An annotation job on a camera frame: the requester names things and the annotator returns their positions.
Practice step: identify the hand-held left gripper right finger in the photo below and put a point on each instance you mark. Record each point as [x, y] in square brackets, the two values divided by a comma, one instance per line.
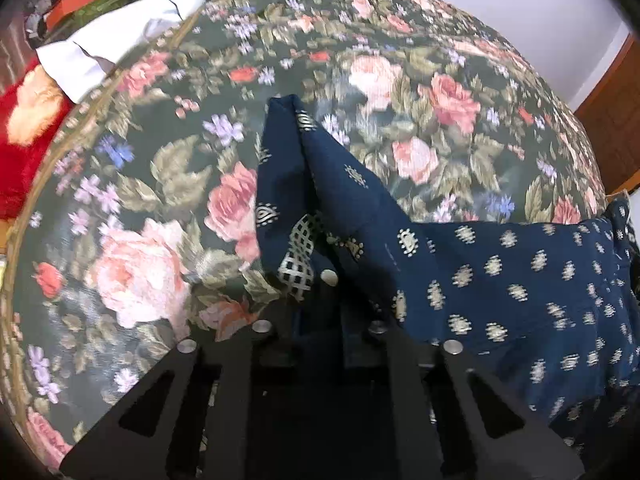
[395, 355]

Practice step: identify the dark floral blanket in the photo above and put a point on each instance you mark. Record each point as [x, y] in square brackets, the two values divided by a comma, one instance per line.
[150, 185]

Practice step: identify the navy patterned hooded jacket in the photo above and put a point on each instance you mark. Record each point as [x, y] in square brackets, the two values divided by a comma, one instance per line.
[500, 285]

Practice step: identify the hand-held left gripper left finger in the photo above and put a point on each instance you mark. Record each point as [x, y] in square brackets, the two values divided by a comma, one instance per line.
[280, 340]

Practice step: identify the wooden wardrobe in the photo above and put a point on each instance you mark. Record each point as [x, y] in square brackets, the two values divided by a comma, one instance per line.
[615, 125]

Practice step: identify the red plush toy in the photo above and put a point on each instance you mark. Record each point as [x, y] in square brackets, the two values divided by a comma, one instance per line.
[20, 160]

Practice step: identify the orange box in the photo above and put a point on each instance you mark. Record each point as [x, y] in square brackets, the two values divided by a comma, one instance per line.
[75, 4]

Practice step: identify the white cloth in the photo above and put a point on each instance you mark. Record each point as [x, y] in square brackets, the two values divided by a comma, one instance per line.
[125, 30]

